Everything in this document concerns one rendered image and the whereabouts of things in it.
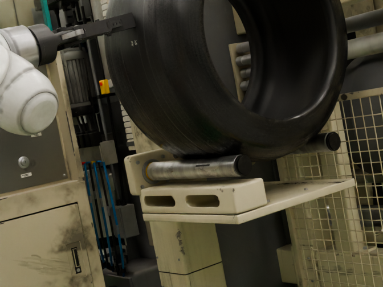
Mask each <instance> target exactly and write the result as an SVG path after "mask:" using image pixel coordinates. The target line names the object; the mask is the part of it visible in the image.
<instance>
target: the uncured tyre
mask: <svg viewBox="0 0 383 287"><path fill-rule="evenodd" d="M228 1H229V2H230V3H231V4H232V6H233V8H235V11H236V12H237V13H238V15H239V17H240V19H241V21H242V23H243V26H244V28H245V31H246V34H247V38H248V43H249V46H250V55H251V71H250V79H249V83H248V87H247V91H246V93H245V96H244V98H243V100H242V102H241V103H240V102H239V101H238V100H237V99H236V98H235V97H234V96H233V95H232V94H231V92H230V91H229V90H228V89H227V87H226V86H225V85H224V83H223V81H222V80H221V78H220V77H219V74H218V73H217V71H216V69H215V66H214V64H213V62H212V59H211V57H210V54H209V50H208V47H207V43H206V38H205V30H204V24H203V7H204V0H109V3H108V7H107V13H106V17H105V18H107V19H108V18H112V17H116V16H119V15H123V14H127V13H132V14H133V17H134V20H135V24H136V26H135V27H134V28H130V29H127V30H123V31H119V32H116V33H113V34H112V35H111V36H108V37H107V35H104V44H105V55H106V60H107V66H108V70H109V74H110V77H111V80H112V84H113V86H114V89H115V91H116V93H117V96H118V98H119V100H120V102H121V104H122V106H123V107H124V109H125V111H126V112H127V114H128V116H129V117H130V118H131V120H132V121H133V122H134V123H135V125H136V126H137V127H138V128H139V129H140V130H141V131H142V132H143V133H144V134H145V135H146V136H147V137H148V138H149V139H150V140H151V141H152V142H153V143H155V144H156V145H157V146H159V147H160V148H162V149H164V150H165V151H167V152H168V153H170V154H173V155H175V156H177V157H180V158H182V159H195V158H208V157H221V156H228V155H247V156H248V157H249V158H250V159H251V162H263V161H271V160H274V159H278V158H281V157H284V156H286V155H288V154H290V153H292V152H294V151H296V150H298V149H300V148H301V147H303V146H304V145H306V144H307V143H309V141H311V140H312V139H313V138H314V137H315V136H316V135H317V134H318V133H319V132H320V131H321V130H322V128H323V127H324V125H325V124H326V123H327V121H328V120H329V118H330V116H331V114H332V112H333V110H334V108H335V106H336V103H337V100H338V98H339V95H340V92H341V88H342V86H343V82H344V77H345V72H346V68H347V58H348V38H347V27H346V22H345V17H344V12H343V8H342V5H341V2H340V0H228ZM135 36H137V41H138V48H136V49H134V50H131V45H130V38H132V37H135Z"/></svg>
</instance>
